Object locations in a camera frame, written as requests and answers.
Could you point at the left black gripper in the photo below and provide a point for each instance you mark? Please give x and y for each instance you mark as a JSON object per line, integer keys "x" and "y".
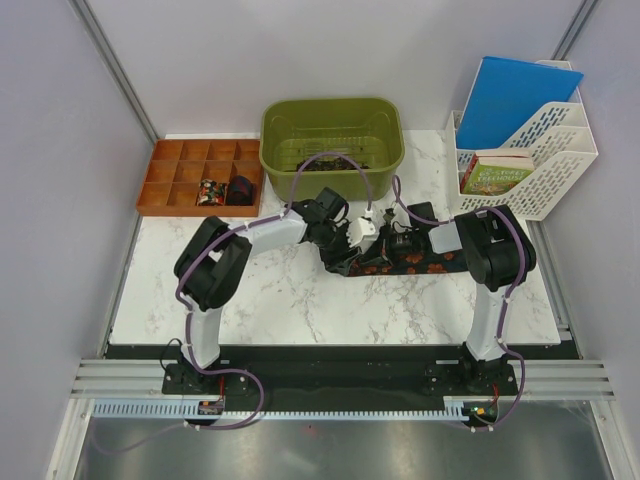
{"x": 339, "y": 263}

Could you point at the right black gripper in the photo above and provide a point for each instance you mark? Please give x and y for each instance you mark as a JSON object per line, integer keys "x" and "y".
{"x": 385, "y": 236}

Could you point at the black orange floral tie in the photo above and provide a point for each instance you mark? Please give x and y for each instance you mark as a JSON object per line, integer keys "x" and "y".
{"x": 415, "y": 263}

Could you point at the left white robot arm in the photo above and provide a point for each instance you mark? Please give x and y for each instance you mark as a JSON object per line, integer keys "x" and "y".
{"x": 211, "y": 267}

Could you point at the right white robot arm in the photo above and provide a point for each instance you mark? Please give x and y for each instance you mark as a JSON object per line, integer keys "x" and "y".
{"x": 498, "y": 256}

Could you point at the dark tie in basin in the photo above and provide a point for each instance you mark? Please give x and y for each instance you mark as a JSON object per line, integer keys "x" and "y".
{"x": 334, "y": 163}

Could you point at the green treehouse book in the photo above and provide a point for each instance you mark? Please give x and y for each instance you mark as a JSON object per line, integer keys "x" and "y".
{"x": 493, "y": 172}

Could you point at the rolled dark navy tie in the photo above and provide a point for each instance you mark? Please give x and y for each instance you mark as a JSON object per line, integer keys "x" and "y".
{"x": 240, "y": 191}

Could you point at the olive green plastic basin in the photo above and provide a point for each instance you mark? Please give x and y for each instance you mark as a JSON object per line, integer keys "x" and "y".
{"x": 365, "y": 129}

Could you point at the rolled colourful floral tie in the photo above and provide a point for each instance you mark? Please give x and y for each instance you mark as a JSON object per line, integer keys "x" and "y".
{"x": 211, "y": 193}

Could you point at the orange compartment tray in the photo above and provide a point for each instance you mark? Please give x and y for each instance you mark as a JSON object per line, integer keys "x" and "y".
{"x": 177, "y": 166}

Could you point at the blue folder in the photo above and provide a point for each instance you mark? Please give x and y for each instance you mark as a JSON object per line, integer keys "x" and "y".
{"x": 505, "y": 94}

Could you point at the white file organizer rack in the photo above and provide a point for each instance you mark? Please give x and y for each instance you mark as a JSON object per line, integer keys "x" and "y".
{"x": 562, "y": 145}

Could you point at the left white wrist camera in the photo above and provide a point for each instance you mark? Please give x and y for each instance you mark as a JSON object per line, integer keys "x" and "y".
{"x": 362, "y": 230}

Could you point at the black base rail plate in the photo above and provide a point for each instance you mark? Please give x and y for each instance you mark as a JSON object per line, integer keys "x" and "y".
{"x": 327, "y": 376}

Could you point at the aluminium frame rail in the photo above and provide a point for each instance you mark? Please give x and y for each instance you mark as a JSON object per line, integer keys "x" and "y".
{"x": 545, "y": 380}

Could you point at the grey slotted cable duct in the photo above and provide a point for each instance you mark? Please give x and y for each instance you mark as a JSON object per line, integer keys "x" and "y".
{"x": 204, "y": 410}

